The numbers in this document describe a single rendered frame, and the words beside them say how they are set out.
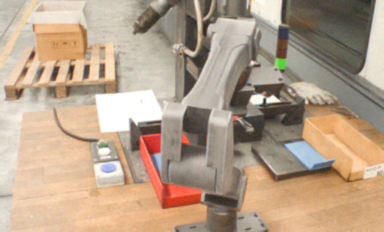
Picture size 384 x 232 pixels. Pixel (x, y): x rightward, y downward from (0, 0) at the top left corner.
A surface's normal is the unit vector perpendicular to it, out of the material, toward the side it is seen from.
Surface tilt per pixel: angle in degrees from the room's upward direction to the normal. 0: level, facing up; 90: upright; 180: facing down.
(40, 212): 0
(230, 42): 20
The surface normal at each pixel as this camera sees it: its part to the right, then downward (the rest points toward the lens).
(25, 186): 0.06, -0.90
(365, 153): -0.93, 0.11
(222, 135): -0.23, 0.32
